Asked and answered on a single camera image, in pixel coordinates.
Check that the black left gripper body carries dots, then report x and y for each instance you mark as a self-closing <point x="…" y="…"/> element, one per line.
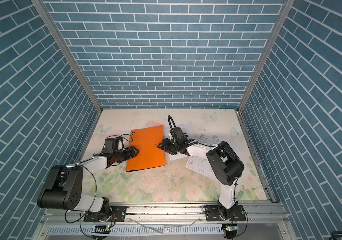
<point x="122" y="155"/>

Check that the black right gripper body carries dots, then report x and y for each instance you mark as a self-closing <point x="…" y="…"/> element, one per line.
<point x="170" y="147"/>

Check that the orange file folder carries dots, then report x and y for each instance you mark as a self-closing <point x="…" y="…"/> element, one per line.
<point x="149" y="156"/>

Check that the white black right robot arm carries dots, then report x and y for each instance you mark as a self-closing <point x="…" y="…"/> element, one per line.
<point x="225" y="163"/>

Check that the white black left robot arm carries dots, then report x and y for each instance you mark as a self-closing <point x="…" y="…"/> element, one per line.
<point x="63" y="188"/>

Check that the white text document sheet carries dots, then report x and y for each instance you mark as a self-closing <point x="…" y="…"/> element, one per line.
<point x="169" y="136"/>

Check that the technical drawing sheet lower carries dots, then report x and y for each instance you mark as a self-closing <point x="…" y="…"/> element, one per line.
<point x="200" y="166"/>

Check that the technical drawing sheet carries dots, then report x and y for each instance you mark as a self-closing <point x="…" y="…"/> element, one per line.
<point x="209" y="139"/>
<point x="200" y="166"/>

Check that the technical drawing sheet upper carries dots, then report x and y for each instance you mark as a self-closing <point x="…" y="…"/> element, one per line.
<point x="209" y="139"/>

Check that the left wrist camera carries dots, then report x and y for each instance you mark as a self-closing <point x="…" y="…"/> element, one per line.
<point x="113" y="145"/>

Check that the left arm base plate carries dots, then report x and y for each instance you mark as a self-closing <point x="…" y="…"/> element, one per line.
<point x="114" y="214"/>

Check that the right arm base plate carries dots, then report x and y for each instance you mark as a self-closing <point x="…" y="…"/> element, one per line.
<point x="215" y="213"/>

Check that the white cable duct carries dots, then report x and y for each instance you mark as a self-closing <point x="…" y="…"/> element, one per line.
<point x="136" y="230"/>

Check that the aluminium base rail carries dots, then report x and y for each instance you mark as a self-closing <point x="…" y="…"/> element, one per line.
<point x="265" y="221"/>

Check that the aluminium corner post right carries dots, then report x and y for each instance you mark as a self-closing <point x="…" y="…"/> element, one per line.
<point x="283" y="14"/>

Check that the aluminium corner post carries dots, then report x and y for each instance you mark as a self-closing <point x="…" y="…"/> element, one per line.
<point x="283" y="14"/>
<point x="60" y="41"/>

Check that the aluminium corner post left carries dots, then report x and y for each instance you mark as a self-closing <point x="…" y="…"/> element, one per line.
<point x="60" y="41"/>

